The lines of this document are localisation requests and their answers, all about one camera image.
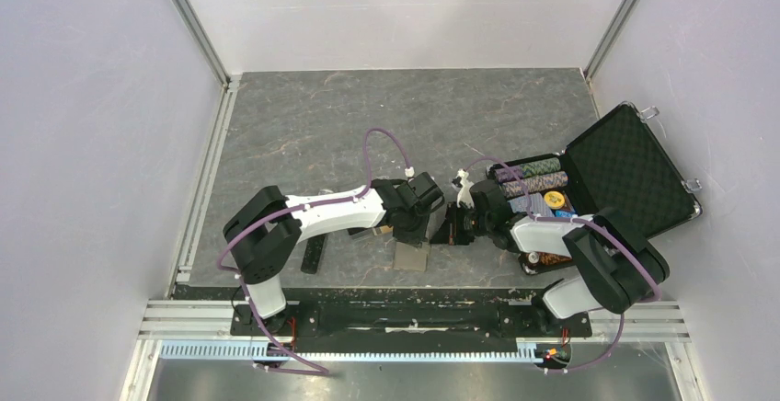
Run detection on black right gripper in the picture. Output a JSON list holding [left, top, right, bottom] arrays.
[[430, 201, 492, 246]]

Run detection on beige leather card holder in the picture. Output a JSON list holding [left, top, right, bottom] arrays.
[[393, 241, 430, 272]]

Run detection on clear acrylic card tray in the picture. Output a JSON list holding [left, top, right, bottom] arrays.
[[347, 225, 393, 239]]

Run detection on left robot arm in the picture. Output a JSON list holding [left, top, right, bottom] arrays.
[[223, 172, 445, 335]]

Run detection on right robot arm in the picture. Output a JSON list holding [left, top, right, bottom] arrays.
[[430, 180, 670, 335]]

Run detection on blue playing card deck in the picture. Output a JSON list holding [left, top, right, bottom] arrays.
[[508, 193, 554, 217]]

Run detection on purple yellow chip stack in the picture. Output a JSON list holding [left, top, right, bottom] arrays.
[[500, 171, 568, 199]]

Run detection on brown orange chip stack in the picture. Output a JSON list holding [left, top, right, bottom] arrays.
[[525, 252, 572, 268]]

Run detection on purple green chip stack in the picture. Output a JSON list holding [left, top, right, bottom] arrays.
[[495, 157, 562, 183]]

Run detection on yellow dealer chip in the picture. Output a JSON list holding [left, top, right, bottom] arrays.
[[544, 190, 567, 210]]

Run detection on black glitter stick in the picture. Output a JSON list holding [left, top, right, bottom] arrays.
[[300, 235, 327, 275]]

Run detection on black poker chip case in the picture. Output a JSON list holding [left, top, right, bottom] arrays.
[[486, 102, 702, 238]]

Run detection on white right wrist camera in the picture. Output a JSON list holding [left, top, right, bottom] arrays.
[[452, 169, 475, 209]]

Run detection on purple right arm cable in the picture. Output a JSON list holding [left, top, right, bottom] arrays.
[[465, 155, 663, 375]]

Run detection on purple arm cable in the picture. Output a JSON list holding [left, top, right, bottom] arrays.
[[216, 127, 416, 376], [465, 155, 663, 375]]

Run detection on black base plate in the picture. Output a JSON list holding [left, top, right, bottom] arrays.
[[230, 288, 592, 353]]

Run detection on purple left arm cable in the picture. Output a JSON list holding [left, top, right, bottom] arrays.
[[216, 127, 416, 376]]

